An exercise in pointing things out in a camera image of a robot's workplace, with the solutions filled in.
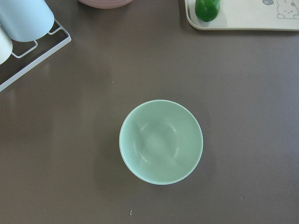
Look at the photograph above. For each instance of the mint green bowl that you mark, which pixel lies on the mint green bowl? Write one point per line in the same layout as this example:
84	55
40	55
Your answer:
161	142

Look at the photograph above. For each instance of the pink ribbed bowl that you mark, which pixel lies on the pink ribbed bowl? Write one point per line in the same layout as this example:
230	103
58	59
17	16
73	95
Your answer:
105	4

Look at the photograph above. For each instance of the green lime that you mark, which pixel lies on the green lime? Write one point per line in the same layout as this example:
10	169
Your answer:
207	10

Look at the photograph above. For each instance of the light blue cup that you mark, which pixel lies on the light blue cup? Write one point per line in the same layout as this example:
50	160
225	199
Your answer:
26	20

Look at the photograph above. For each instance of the pale white cup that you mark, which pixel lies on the pale white cup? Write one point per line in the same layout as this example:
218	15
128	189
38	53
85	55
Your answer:
6	46

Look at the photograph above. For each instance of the beige bunny tray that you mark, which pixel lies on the beige bunny tray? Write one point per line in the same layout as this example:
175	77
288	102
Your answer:
282	15

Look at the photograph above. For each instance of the white wire cup rack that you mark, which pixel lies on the white wire cup rack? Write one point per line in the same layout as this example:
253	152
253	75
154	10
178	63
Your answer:
26	55

